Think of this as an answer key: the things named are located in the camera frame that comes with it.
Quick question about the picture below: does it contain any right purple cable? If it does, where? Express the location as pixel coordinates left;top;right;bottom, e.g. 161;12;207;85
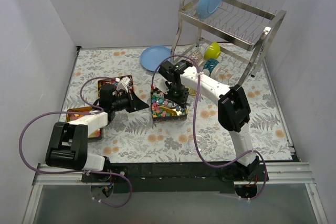
151;55;268;200

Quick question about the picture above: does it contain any patterned ceramic cup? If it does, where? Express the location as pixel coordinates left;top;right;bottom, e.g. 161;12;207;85
189;49;203;65

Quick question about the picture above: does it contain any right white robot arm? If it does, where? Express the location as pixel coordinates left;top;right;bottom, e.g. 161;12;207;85
156;59;261;181

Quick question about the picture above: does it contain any gold round tin lid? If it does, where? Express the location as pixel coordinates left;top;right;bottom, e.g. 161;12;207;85
188;89;197;95

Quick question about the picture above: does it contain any blue plate on table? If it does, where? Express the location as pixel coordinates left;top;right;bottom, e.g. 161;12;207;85
140;46;171;72

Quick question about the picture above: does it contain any steel dish rack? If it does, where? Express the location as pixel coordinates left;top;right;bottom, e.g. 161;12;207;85
171;0;287;85

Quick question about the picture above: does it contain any teal white mug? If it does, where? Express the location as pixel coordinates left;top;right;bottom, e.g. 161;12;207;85
202;58;220;79

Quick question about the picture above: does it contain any tin of wrapped candies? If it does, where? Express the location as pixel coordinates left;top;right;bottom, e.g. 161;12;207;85
98;75;134;97

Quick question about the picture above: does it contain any purple cable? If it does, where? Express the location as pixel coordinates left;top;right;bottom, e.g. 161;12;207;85
18;77;133;208
151;55;268;200

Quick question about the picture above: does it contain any tin of star candies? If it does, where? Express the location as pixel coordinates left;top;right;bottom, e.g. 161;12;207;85
150;88;188;122

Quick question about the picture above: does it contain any yellow-green bowl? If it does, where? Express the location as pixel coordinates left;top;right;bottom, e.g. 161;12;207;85
204;42;221;60

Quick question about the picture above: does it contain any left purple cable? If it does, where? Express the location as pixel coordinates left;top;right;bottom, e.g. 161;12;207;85
18;77;133;208

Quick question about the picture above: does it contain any tin of gummy candies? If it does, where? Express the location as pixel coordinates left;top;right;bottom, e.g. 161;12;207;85
66;106;103;142

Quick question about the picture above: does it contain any clear glass bowl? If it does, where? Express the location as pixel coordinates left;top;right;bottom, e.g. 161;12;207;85
187;134;207;155

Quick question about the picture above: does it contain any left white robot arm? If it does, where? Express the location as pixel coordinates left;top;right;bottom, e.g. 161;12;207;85
45;84;149;182

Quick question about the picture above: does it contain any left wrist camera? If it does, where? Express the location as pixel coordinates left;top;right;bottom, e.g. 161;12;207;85
117;76;131;92

